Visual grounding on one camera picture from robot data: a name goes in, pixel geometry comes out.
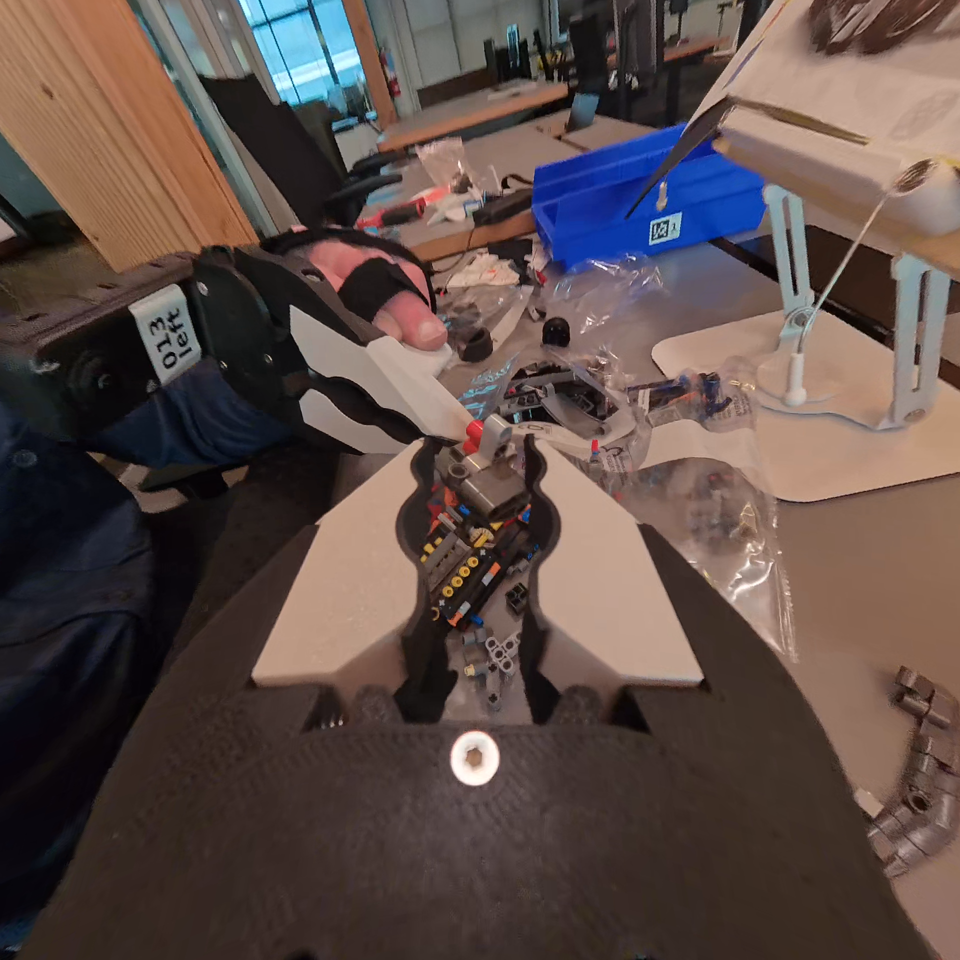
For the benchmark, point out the blue plastic bin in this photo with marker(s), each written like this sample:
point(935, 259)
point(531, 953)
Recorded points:
point(600, 217)

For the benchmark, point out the white plastic object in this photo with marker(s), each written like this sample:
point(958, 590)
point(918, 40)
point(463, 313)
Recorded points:
point(454, 210)

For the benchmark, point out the red black hand tool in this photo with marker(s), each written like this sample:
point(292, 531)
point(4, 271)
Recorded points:
point(390, 216)

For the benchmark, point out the person's left forearm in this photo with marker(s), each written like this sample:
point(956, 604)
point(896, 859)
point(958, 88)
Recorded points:
point(195, 420)

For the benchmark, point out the person's left hand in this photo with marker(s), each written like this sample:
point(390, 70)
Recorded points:
point(412, 319)

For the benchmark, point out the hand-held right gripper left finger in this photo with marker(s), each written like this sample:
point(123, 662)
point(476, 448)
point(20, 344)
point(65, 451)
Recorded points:
point(337, 600)

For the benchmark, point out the clear bag of dark parts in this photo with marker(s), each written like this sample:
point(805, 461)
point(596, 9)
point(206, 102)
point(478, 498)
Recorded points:
point(570, 397)

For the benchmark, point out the black power adapter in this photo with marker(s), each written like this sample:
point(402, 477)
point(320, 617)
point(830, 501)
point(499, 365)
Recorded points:
point(502, 204)

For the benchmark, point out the person's dark blue shirt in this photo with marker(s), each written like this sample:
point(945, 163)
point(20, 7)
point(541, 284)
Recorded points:
point(75, 600)

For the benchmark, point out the clear bag with warning print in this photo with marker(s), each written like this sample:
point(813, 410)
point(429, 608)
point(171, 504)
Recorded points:
point(690, 397)

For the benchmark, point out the light grey red lego subassembly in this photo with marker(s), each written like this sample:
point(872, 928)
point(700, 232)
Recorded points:
point(491, 431)

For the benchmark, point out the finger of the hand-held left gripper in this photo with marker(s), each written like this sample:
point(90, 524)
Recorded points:
point(330, 420)
point(375, 367)

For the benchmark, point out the wooden partition panel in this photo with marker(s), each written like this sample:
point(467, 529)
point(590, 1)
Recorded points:
point(97, 127)

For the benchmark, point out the black curved lego piece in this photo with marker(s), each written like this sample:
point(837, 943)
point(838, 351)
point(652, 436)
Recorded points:
point(919, 825)

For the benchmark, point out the clear bags of parts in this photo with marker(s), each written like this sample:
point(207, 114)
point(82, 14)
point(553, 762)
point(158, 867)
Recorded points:
point(712, 510)

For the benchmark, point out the red fire extinguisher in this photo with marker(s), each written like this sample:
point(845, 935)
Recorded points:
point(388, 71)

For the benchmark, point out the white sticker sheet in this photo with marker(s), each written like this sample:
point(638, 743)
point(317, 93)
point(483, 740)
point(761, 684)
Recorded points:
point(480, 271)

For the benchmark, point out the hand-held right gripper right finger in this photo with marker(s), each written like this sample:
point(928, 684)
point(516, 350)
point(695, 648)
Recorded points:
point(622, 600)

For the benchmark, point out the small clear plastic bag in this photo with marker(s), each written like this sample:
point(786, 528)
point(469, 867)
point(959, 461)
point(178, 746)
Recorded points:
point(442, 161)

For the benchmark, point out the black office chair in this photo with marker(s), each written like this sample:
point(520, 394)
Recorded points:
point(277, 157)

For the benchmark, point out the wooden table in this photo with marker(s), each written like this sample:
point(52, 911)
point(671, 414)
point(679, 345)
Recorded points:
point(472, 116)

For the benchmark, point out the small black lego tyre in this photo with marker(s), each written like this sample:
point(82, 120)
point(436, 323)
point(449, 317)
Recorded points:
point(556, 331)
point(475, 345)

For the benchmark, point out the window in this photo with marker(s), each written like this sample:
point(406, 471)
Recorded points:
point(300, 45)

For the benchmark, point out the partly built lego engine block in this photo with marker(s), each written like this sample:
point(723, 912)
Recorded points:
point(465, 574)

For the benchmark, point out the lego instruction booklet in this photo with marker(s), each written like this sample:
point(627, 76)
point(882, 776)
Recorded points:
point(825, 75)

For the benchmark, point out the small teal box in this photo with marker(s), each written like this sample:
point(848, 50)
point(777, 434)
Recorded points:
point(583, 112)

